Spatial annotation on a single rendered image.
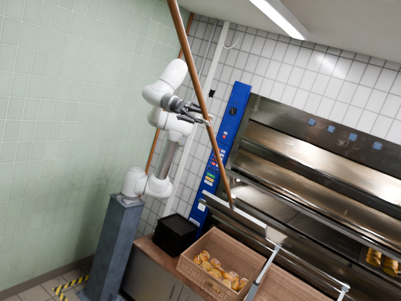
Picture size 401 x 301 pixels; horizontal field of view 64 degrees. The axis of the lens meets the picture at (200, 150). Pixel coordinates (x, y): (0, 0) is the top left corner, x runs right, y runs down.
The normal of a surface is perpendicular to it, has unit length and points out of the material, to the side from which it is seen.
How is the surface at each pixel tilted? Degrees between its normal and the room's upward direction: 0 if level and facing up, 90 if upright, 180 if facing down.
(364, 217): 70
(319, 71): 90
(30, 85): 90
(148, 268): 90
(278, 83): 90
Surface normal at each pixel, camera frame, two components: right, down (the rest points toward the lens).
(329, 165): -0.40, -0.26
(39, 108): 0.79, 0.39
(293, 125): -0.53, 0.05
